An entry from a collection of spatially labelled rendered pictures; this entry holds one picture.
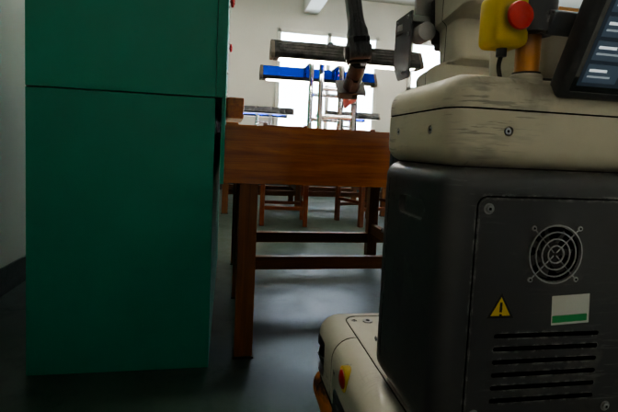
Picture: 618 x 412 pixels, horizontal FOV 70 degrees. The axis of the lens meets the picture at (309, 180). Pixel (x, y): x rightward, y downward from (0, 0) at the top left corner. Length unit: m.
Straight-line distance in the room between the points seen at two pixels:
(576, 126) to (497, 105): 0.12
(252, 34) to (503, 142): 6.41
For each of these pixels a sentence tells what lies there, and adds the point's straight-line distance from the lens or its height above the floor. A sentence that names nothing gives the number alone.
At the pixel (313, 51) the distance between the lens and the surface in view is 1.77.
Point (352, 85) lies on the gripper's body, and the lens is 1.51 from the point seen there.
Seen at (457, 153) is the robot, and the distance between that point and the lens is 0.61.
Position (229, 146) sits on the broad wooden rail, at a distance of 1.40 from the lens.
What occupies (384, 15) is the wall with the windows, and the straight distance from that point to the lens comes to 7.42.
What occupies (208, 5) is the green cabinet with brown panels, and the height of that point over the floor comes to 1.10.
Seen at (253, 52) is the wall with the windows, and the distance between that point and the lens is 6.87.
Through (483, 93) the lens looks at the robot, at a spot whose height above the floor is 0.78.
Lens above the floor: 0.70
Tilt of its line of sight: 4 degrees down
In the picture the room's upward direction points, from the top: 3 degrees clockwise
